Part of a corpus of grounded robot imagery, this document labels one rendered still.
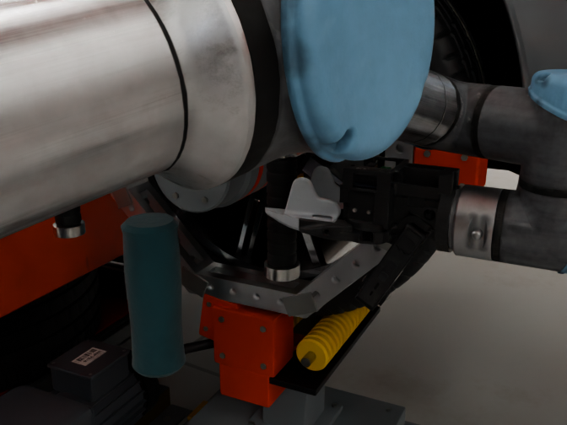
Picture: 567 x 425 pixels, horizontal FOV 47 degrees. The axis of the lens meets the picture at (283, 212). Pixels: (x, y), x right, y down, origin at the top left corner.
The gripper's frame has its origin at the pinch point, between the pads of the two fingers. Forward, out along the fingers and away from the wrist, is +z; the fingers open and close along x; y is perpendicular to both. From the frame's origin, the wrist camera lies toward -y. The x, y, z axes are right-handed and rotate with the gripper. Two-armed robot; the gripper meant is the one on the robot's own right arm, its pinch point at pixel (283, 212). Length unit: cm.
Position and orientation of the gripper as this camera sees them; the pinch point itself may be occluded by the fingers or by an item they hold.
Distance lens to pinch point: 77.4
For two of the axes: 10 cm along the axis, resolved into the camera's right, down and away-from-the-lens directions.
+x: -4.3, 2.8, -8.6
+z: -9.0, -1.4, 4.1
